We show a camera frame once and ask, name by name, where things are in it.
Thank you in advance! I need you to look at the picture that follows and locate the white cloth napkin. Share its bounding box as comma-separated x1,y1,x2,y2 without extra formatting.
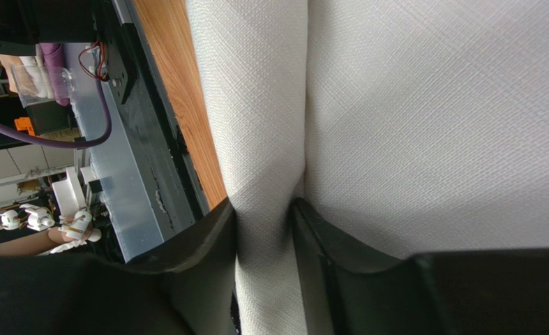
186,1,549,334

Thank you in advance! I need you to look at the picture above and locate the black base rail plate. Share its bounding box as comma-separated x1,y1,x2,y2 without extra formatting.
66,1,209,261

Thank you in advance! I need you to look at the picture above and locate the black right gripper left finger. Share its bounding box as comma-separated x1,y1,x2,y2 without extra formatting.
90,200,236,334

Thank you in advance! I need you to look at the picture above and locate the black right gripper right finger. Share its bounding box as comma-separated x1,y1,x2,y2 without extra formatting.
290,198,442,334

